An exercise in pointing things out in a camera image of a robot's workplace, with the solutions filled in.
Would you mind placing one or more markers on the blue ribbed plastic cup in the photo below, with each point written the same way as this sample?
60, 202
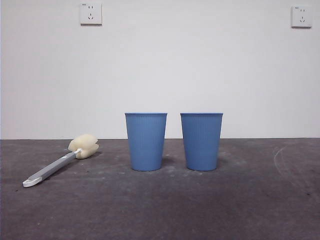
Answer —
201, 142
146, 142

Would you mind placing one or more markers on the white wall socket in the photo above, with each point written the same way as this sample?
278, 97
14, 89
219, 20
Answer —
301, 16
91, 13

